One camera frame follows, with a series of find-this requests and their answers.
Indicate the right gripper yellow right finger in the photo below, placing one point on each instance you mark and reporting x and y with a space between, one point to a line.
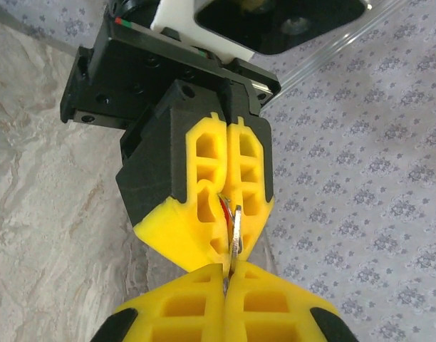
236 306

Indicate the aluminium left side rail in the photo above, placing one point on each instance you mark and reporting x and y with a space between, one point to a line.
32 30

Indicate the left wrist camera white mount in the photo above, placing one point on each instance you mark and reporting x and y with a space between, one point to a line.
275 28

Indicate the aluminium left corner post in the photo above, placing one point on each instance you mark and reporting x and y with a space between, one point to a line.
346 53

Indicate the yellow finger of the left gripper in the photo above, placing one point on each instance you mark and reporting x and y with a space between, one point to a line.
157 171
253 160

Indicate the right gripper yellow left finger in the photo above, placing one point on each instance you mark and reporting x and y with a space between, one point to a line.
214 306

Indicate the silver metal keyring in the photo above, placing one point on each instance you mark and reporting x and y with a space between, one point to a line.
223 198

